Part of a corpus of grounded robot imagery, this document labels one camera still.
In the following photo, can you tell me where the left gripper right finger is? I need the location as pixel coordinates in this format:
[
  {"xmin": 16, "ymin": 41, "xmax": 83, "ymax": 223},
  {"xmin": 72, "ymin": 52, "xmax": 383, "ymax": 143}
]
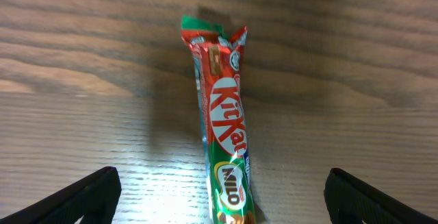
[{"xmin": 324, "ymin": 168, "xmax": 437, "ymax": 224}]

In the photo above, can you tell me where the green red KitKat Milo bar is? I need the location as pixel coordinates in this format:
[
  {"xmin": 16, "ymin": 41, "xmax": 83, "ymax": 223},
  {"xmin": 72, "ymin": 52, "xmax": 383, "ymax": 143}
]
[{"xmin": 181, "ymin": 16, "xmax": 256, "ymax": 224}]

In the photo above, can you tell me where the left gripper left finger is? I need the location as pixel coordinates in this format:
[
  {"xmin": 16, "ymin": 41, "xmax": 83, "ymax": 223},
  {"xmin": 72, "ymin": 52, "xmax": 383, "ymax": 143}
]
[{"xmin": 1, "ymin": 166, "xmax": 121, "ymax": 224}]

